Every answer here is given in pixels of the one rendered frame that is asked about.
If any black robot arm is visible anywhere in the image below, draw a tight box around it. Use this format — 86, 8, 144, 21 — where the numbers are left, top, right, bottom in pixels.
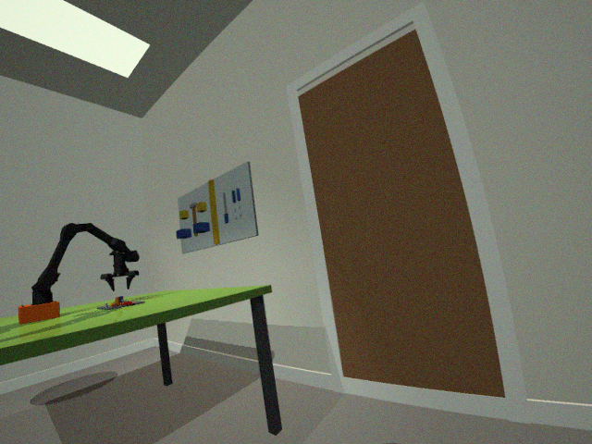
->
31, 223, 140, 305

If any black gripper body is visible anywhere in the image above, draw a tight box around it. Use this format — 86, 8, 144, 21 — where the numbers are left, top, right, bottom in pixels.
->
101, 262, 139, 280

